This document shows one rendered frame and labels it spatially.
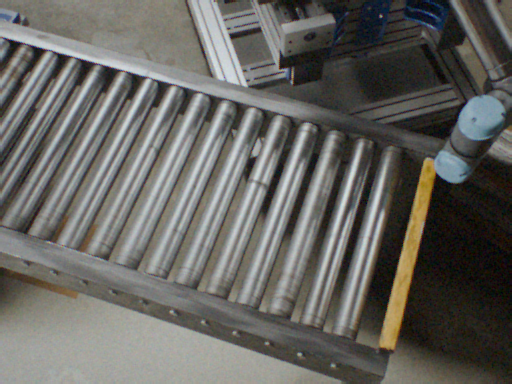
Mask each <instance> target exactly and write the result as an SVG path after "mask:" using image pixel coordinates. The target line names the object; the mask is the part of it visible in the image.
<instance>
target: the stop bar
mask: <svg viewBox="0 0 512 384"><path fill-rule="evenodd" d="M434 161H435V159H430V158H425V161H424V164H423V167H422V171H421V177H420V180H419V183H418V186H417V193H416V196H415V199H414V202H413V209H412V212H411V215H410V218H409V225H408V228H407V231H406V235H405V241H404V244H403V248H402V251H401V257H400V260H399V264H398V267H397V273H396V276H395V279H394V286H393V289H392V292H391V295H390V302H389V305H388V308H387V311H386V318H385V322H384V325H383V328H382V334H381V338H380V341H379V344H378V350H379V351H382V352H384V353H389V354H393V353H394V351H395V348H396V345H397V342H398V334H399V331H400V327H401V324H402V322H403V320H404V318H403V314H404V310H405V304H406V300H407V297H408V294H409V287H410V283H411V280H412V276H413V270H414V267H415V263H416V260H417V253H418V249H419V246H420V243H421V236H422V233H423V229H424V225H425V219H426V216H427V212H428V209H429V202H430V198H431V195H432V190H434V187H435V186H433V185H434V182H435V178H436V170H435V168H434Z"/></svg>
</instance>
